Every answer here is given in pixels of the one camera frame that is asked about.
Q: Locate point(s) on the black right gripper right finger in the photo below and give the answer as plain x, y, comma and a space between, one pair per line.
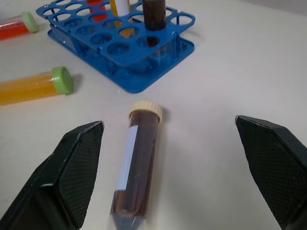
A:
275, 167

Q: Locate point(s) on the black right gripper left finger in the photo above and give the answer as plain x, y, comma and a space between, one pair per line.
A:
60, 182

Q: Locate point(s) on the brown liquid tube beige cap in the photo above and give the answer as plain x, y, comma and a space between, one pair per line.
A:
141, 155
153, 16

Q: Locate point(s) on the yellow liquid tube green cap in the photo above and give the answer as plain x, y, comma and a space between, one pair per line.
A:
28, 87
120, 7

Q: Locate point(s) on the red liquid tube green cap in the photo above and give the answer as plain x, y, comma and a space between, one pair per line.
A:
12, 28
96, 4

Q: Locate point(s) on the blue tube rack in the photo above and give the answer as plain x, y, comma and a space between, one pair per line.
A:
134, 54

